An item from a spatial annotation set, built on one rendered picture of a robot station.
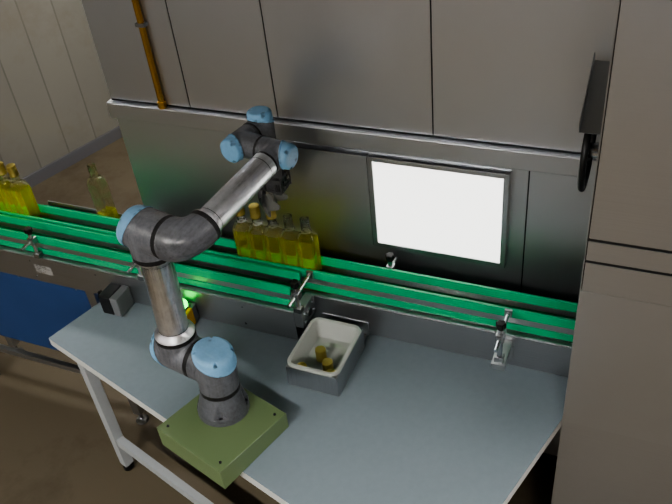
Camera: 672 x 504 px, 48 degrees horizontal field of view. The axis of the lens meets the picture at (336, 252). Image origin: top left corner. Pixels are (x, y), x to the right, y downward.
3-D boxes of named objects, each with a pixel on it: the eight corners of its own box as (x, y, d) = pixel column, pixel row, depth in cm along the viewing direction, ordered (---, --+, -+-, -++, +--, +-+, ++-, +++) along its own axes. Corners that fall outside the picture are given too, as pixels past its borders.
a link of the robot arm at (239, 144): (246, 145, 207) (270, 127, 214) (215, 137, 212) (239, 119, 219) (251, 170, 212) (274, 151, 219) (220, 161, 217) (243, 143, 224)
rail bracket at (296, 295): (317, 290, 250) (312, 261, 242) (295, 324, 238) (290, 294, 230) (308, 288, 251) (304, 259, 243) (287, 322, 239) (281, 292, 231)
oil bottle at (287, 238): (308, 275, 257) (300, 224, 244) (302, 285, 253) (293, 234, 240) (293, 272, 259) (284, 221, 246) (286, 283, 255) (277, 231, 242)
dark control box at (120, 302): (135, 303, 274) (129, 285, 269) (122, 318, 269) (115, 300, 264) (116, 299, 277) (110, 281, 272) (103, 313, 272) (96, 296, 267)
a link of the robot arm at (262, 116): (238, 114, 218) (256, 101, 224) (244, 147, 225) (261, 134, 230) (259, 119, 214) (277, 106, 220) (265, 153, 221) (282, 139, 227)
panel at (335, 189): (506, 262, 237) (511, 169, 216) (504, 268, 235) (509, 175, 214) (251, 219, 269) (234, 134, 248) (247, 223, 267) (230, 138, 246)
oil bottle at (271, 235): (292, 272, 259) (284, 221, 246) (286, 282, 255) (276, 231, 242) (278, 269, 261) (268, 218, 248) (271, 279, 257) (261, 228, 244)
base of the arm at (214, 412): (221, 435, 214) (216, 411, 209) (187, 410, 223) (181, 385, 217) (260, 405, 223) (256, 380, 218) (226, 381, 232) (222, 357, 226)
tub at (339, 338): (365, 345, 246) (363, 326, 241) (339, 396, 230) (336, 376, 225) (316, 334, 252) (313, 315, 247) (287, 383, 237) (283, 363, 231)
